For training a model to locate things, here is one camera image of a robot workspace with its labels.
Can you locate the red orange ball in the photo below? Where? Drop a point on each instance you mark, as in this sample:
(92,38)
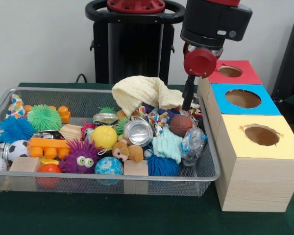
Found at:
(49,169)

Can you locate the blue spiky rubber ball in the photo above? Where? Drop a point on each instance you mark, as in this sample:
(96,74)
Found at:
(14,127)

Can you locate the purple spiky ball with eyes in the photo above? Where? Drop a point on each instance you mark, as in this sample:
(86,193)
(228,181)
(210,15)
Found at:
(74,154)

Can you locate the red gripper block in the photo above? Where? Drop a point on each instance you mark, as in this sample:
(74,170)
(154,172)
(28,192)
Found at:
(201,63)

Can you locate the green spiky ball with eyes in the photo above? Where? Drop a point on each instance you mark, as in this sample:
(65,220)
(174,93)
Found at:
(44,117)

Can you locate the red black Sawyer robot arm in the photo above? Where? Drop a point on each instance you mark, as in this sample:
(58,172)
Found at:
(215,19)

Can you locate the orange toy building brick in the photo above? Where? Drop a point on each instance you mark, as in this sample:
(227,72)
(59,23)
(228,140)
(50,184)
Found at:
(47,144)

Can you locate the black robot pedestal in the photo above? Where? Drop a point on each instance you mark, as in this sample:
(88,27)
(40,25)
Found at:
(134,49)

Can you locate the blue white patterned ball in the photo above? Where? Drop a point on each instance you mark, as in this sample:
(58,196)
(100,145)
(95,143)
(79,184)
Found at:
(109,166)

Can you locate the wooden box with three holes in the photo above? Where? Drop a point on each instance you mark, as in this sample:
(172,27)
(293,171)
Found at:
(254,183)

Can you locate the brown toy football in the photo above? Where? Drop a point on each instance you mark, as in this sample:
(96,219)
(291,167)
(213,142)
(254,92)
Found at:
(180,124)

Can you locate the shallow silver mesh bin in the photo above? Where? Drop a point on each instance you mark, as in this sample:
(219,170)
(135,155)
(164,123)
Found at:
(161,188)

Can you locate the dark green table cloth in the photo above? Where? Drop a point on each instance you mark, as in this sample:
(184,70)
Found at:
(112,215)

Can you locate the black upright panel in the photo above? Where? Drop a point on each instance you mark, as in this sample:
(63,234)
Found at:
(291,61)

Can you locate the smooth yellow ball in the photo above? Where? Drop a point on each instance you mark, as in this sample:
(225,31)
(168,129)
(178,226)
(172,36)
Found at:
(104,137)

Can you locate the cream knitted cloth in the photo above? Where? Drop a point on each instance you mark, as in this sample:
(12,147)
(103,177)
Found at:
(142,90)

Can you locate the crushed clear plastic bottle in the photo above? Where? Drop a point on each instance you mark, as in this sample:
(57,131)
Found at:
(193,144)

